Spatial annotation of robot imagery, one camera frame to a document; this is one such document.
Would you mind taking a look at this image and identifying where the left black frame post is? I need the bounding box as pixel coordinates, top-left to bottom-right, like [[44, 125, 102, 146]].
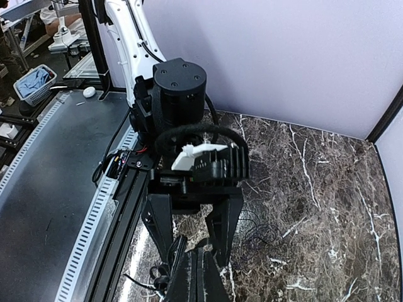
[[79, 0, 112, 96]]

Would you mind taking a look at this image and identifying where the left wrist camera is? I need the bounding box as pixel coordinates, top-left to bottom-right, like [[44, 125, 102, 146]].
[[171, 143, 250, 186]]

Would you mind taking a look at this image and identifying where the black front rail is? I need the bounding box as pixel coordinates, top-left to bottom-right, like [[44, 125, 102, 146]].
[[84, 152, 153, 301]]

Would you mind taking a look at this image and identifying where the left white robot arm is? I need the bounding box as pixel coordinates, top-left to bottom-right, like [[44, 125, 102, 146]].
[[95, 1, 249, 266]]

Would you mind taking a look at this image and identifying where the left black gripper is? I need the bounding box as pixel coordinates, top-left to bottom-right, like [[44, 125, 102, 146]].
[[141, 169, 244, 267]]

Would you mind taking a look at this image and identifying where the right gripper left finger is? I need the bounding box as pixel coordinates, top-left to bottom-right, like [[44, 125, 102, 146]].
[[165, 251, 197, 302]]

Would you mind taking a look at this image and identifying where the white basket with blue cloth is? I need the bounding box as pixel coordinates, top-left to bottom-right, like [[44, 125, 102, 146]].
[[13, 64, 57, 107]]

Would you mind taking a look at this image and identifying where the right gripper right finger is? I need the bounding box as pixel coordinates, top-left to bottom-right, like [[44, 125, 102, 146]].
[[197, 249, 230, 302]]

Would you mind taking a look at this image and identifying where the white slotted cable duct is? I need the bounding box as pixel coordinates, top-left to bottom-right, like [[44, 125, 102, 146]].
[[1, 92, 128, 301]]

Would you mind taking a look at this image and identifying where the small white round object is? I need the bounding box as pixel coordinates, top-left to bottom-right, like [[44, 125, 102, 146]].
[[82, 86, 96, 99]]

